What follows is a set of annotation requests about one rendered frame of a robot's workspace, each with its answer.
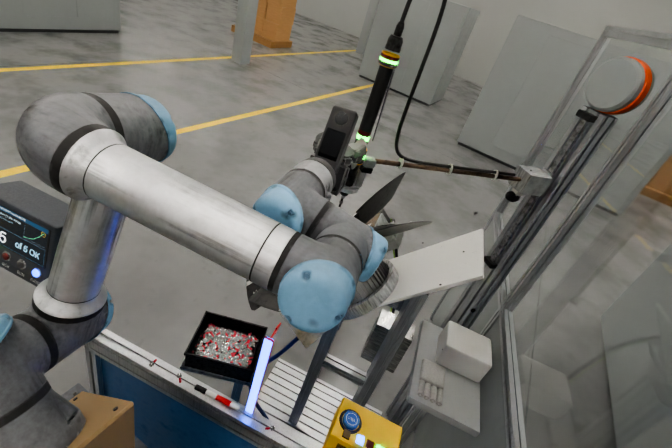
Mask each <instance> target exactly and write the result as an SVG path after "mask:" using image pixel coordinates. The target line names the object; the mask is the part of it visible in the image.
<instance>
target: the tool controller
mask: <svg viewBox="0 0 672 448"><path fill-rule="evenodd" d="M68 207H69V204H67V203H65V202H63V201H61V200H59V199H57V198H55V197H53V196H51V195H49V194H47V193H45V192H43V191H41V190H39V189H37V188H35V187H33V186H31V185H29V184H27V183H25V182H23V181H13V182H6V183H0V226H1V227H3V228H5V229H6V230H8V231H10V232H11V240H10V249H8V248H6V247H4V246H2V245H1V244H0V267H2V268H4V269H5V270H7V271H9V272H11V273H13V274H14V275H16V276H18V277H20V278H22V279H23V280H25V281H27V282H29V283H31V284H32V285H34V286H36V287H37V286H38V285H39V284H40V283H41V282H42V281H43V280H45V279H47V278H49V275H50V271H51V268H52V264H53V261H54V257H55V254H56V250H57V246H58V243H59V239H60V236H61V232H62V229H63V225H64V222H65V218H66V214H67V211H68ZM4 251H8V252H9V253H10V255H11V260H10V261H5V260H3V259H2V253H3V252H4ZM20 259H22V260H24V261H25V263H26V268H25V269H20V268H18V267H17V261H18V260H20ZM34 268H39V269H40V271H41V273H42V275H41V277H40V278H36V277H34V276H33V275H32V270H33V269H34Z"/></svg>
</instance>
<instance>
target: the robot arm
mask: <svg viewBox="0 0 672 448"><path fill-rule="evenodd" d="M358 118H359V116H358V114H357V112H356V111H353V110H350V109H347V108H344V107H340V106H337V105H335V106H333V108H332V111H331V113H330V116H329V119H328V121H327V124H326V127H325V129H324V132H322V133H319V134H317V135H316V138H315V140H314V143H313V150H314V153H315V154H311V156H310V158H307V159H305V160H304V161H302V162H299V163H298V164H297V165H296V166H295V167H293V168H292V169H291V170H290V171H289V172H288V173H287V174H286V175H285V176H283V177H282V178H281V179H280V180H279V181H277V182H276V183H275V184H273V185H271V186H270V187H268V188H267V189H266V191H265V192H264V193H263V194H262V195H261V196H260V198H259V199H258V200H257V201H256V202H255V203H254V205H253V209H251V208H249V207H247V206H245V205H243V204H241V203H239V202H237V201H236V200H234V199H232V198H230V197H228V196H226V195H224V194H222V193H220V192H218V191H216V190H214V189H212V188H210V187H208V186H206V185H204V184H202V183H200V182H198V181H196V180H194V179H192V178H190V177H188V176H186V175H184V174H182V173H180V172H178V171H176V170H174V169H172V168H170V167H168V166H166V165H164V164H162V163H160V162H162V161H164V160H165V159H166V158H168V157H169V156H170V155H171V154H172V153H173V151H174V149H175V146H176V142H177V132H176V127H175V124H174V123H173V121H172V119H171V115H170V114H169V112H168V111H167V110H166V108H165V107H164V106H163V105H162V104H161V103H159V102H158V101H157V100H155V99H153V98H151V97H149V96H146V95H141V94H134V93H131V92H121V93H91V92H58V93H53V94H50V95H46V96H44V97H42V98H40V99H38V100H36V101H35V102H33V103H32V104H31V105H30V106H28V108H27V109H26V110H25V111H24V112H23V114H22V115H21V117H20V119H19V122H18V125H17V127H16V144H17V149H18V152H19V154H20V156H21V158H22V161H23V162H24V163H25V165H26V166H27V167H28V169H29V170H30V171H31V172H32V173H33V174H34V175H35V176H36V177H37V178H39V179H40V180H41V181H42V182H43V183H45V184H46V185H48V186H50V187H51V188H53V189H55V190H57V191H58V192H60V193H62V194H64V195H66V196H68V197H70V198H71V200H70V204H69V207H68V211H67V214H66V218H65V222H64V225H63V229H62V232H61V236H60V239H59V243H58V246H57V250H56V254H55V257H54V261H53V264H52V268H51V271H50V275H49V278H47V279H45V280H43V281H42V282H41V283H40V284H39V285H38V286H37V287H36V289H35V291H34V294H33V298H32V302H31V305H30V306H29V307H28V308H27V309H25V310H23V311H21V312H19V313H17V314H16V315H14V316H10V315H8V314H6V313H2V314H0V448H67V447H68V446H69V445H70V444H71V443H72V442H73V441H74V440H75V439H76V437H77V436H78V435H79V434H80V432H81V431H82V429H83V428H84V426H85V423H86V419H85V417H84V415H83V414H82V412H81V410H80V409H79V408H78V407H76V406H75V405H74V404H72V403H71V402H69V401H68V400H67V399H65V398H64V397H62V396H61V395H59V394H58V393H57V392H55V391H54V390H53V389H52V387H51V386H50V384H49V382H48V381H47V379H46V377H45V375H44V374H45V373H46V372H47V371H49V370H50V369H51V368H53V367H54V366H55V365H57V364H58V363H59V362H61V361H62V360H63V359H65V358H66V357H68V356H69V355H70V354H72V353H73V352H75V351H76V350H77V349H79V348H80V347H81V346H83V345H84V344H86V343H88V342H90V341H91V340H93V339H94V338H96V337H97V336H98V335H99V334H100V333H101V332H102V331H103V330H104V329H105V328H106V327H107V326H108V325H109V323H110V321H111V319H112V316H113V310H114V307H113V303H111V302H110V300H111V299H112V298H111V296H110V294H109V292H108V291H107V289H106V287H105V286H104V285H103V282H104V279H105V276H106V274H107V271H108V268H109V265H110V262H111V259H112V256H113V253H114V250H115V248H116V245H117V242H118V239H119V236H120V233H121V230H122V227H123V225H124V222H125V219H126V217H128V218H130V219H132V220H134V221H136V222H137V223H139V224H141V225H143V226H145V227H147V228H149V229H151V230H153V231H155V232H157V233H159V234H161V235H162V236H164V237H166V238H168V239H170V240H172V241H174V242H176V243H178V244H180V245H182V246H184V247H185V248H187V249H189V250H191V251H193V252H195V253H197V254H199V255H201V256H203V257H205V258H207V259H209V260H210V261H212V262H214V263H216V264H218V265H220V266H222V267H224V268H226V269H228V270H230V271H232V272H234V273H235V274H237V275H239V276H241V277H243V278H245V279H247V280H249V281H251V282H253V283H255V284H257V285H258V286H260V287H262V288H264V289H266V290H269V291H271V292H272V293H274V294H276V295H278V296H277V299H278V306H279V309H280V311H281V313H282V315H284V316H285V317H286V319H287V320H288V321H289V323H290V324H291V325H292V326H294V327H295V328H297V329H299V330H301V331H304V332H308V333H321V332H325V331H328V330H330V329H332V328H334V327H335V326H336V325H338V324H339V323H340V321H341V320H342V319H343V318H344V317H345V314H346V312H347V310H348V308H349V306H350V305H351V303H352V301H353V299H354V297H355V292H356V286H357V283H358V281H360V282H365V281H367V280H368V279H369V278H370V277H371V276H372V275H373V274H374V272H375V271H376V269H377V268H378V267H379V265H380V263H381V262H382V260H383V258H384V256H385V254H386V252H387V249H388V242H387V240H386V239H385V238H384V237H383V236H381V235H380V234H378V233H377V232H376V231H374V229H373V228H372V227H371V226H369V225H366V224H364V223H363V222H361V221H360V220H358V219H356V218H355V217H353V216H352V215H350V214H349V213H347V212H346V211H344V210H343V209H341V208H340V207H338V206H337V205H335V204H333V203H332V202H330V201H329V200H327V199H326V198H328V199H330V198H331V196H332V194H333V195H335V196H337V195H338V194H339V192H340V191H341V190H342V189H343V187H344V186H345V184H346V181H347V178H348V173H349V170H350V168H349V167H348V166H350V165H351V169H354V168H355V167H356V166H357V164H358V163H360V162H361V161H362V160H363V158H364V156H365V153H366V148H367V143H366V141H365V140H364V139H363V138H361V137H360V139H359V140H357V141H356V143H350V144H349V142H350V139H351V136H352V134H353V131H354V128H355V126H356V123H357V120H358ZM348 144H349V145H348ZM341 186H342V187H341ZM331 191H332V192H331Z"/></svg>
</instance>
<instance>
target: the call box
mask: <svg viewBox="0 0 672 448"><path fill-rule="evenodd" d="M348 410H349V411H353V412H355V413H356V414H357V415H358V416H359V419H360V423H359V425H358V427H357V428H356V429H355V430H349V429H347V428H346V427H345V426H344V424H343V416H344V414H345V413H346V412H347V411H348ZM344 429H347V430H348V431H350V432H351V436H350V439H349V440H347V439H345V438H343V437H342V434H343V431H344ZM358 434H359V435H361V436H363V437H365V440H364V443H363V446H362V445H360V444H358V443H356V438H357V435H358ZM401 434H402V427H400V426H398V425H396V424H395V423H393V422H391V421H389V420H387V419H385V418H383V417H381V416H379V415H377V414H376V413H374V412H372V411H370V410H368V409H366V408H364V407H362V406H360V405H358V404H357V403H355V402H353V401H351V400H349V399H347V398H345V397H344V398H343V399H342V401H341V403H340V405H339V407H338V409H337V411H336V413H335V415H334V417H333V420H332V423H331V425H330V428H329V431H328V434H327V436H326V439H325V442H324V445H323V447H322V448H335V447H336V445H337V444H338V443H339V444H341V445H343V446H344V447H346V448H365V445H366V442H367V439H369V440H371V441H372V442H374V443H375V444H374V448H376V445H377V444H378V445H380V446H382V447H383V448H399V445H400V440H401Z"/></svg>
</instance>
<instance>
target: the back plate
mask: <svg viewBox="0 0 672 448"><path fill-rule="evenodd" d="M389 261H391V262H392V264H393V265H394V267H395V269H396V270H397V272H398V275H399V280H398V283H397V285H396V287H395V289H394V291H393V292H392V293H391V295H390V296H389V297H388V298H387V299H386V300H385V301H384V302H383V303H382V304H380V305H379V306H378V307H380V306H383V305H387V304H391V303H395V302H398V301H402V300H406V299H410V298H413V297H417V296H421V295H424V294H428V293H432V292H436V291H439V290H443V289H447V288H451V287H454V286H458V285H462V284H466V283H469V282H473V281H477V280H480V279H484V231H483V229H479V230H476V231H473V232H470V233H467V234H464V235H461V236H458V237H455V238H452V239H449V240H446V241H443V242H440V243H438V244H435V245H432V246H429V247H426V248H423V249H420V250H417V251H414V252H411V253H408V254H405V255H402V256H399V257H396V258H393V259H390V260H389Z"/></svg>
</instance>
